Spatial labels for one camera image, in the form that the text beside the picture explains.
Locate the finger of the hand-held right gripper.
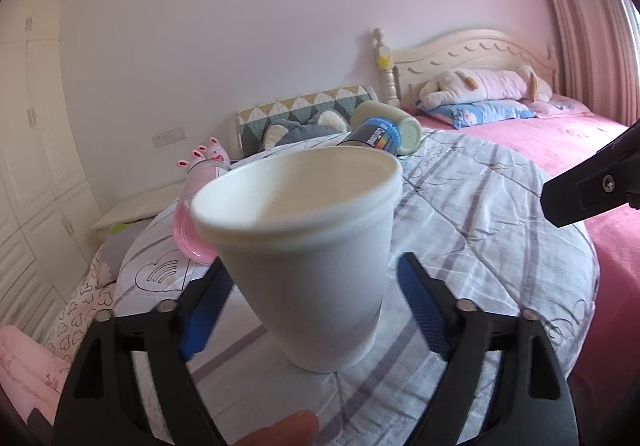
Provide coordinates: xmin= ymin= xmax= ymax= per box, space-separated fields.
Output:
xmin=541 ymin=119 xmax=640 ymax=228

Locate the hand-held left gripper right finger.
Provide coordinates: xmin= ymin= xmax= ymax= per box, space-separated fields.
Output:
xmin=396 ymin=253 xmax=582 ymax=446

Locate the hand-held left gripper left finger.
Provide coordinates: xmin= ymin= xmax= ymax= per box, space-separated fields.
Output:
xmin=52 ymin=257 xmax=236 ymax=446

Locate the white foam cup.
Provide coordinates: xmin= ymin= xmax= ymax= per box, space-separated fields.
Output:
xmin=190 ymin=147 xmax=403 ymax=373

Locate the person's left hand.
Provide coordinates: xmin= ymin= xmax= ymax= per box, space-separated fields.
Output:
xmin=232 ymin=410 xmax=321 ymax=446

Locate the pink bed cover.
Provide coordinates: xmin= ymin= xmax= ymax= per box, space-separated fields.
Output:
xmin=415 ymin=110 xmax=640 ymax=427

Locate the pink pillow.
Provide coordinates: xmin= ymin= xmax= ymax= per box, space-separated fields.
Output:
xmin=525 ymin=95 xmax=593 ymax=119

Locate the striped grey quilt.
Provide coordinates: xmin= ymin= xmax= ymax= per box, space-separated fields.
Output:
xmin=112 ymin=129 xmax=601 ymax=446

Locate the heart patterned sheet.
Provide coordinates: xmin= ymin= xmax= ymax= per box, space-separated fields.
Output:
xmin=40 ymin=241 xmax=126 ymax=367

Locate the pink bottle with bunny lid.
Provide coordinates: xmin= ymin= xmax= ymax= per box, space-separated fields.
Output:
xmin=172 ymin=136 xmax=234 ymax=264

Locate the cream flat board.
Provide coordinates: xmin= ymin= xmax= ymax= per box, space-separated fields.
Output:
xmin=91 ymin=179 xmax=188 ymax=230

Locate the blue pillow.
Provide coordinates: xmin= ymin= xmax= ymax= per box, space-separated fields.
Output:
xmin=425 ymin=100 xmax=538 ymax=129

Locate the pink and white plush toy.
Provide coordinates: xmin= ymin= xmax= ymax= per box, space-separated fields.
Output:
xmin=417 ymin=65 xmax=553 ymax=108

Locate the pink curtain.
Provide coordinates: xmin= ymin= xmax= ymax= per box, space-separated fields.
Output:
xmin=522 ymin=0 xmax=640 ymax=124

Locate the cream bed headboard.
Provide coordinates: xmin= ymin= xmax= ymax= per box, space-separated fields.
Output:
xmin=372 ymin=28 xmax=561 ymax=110

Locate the pink cloth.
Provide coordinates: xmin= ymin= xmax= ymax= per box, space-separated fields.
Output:
xmin=0 ymin=323 xmax=71 ymax=427

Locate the grey plush toy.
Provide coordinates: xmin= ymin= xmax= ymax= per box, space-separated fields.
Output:
xmin=262 ymin=110 xmax=351 ymax=150

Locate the triangle patterned cushion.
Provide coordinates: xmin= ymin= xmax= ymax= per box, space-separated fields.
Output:
xmin=235 ymin=85 xmax=378 ymax=158

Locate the cream wardrobe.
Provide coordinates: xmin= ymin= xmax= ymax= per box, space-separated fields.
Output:
xmin=0 ymin=0 xmax=107 ymax=342

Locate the white wall socket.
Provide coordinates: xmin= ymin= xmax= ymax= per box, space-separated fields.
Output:
xmin=151 ymin=127 xmax=196 ymax=148

